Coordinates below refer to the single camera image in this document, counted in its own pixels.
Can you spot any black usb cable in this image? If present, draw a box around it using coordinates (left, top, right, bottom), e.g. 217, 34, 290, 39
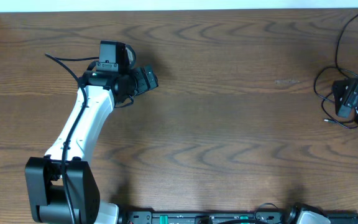
335, 2, 358, 78
313, 65, 358, 129

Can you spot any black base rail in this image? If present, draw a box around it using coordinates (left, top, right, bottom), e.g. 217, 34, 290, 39
116, 208, 358, 224

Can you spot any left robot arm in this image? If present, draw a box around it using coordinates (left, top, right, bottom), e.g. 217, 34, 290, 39
25, 40, 158, 223

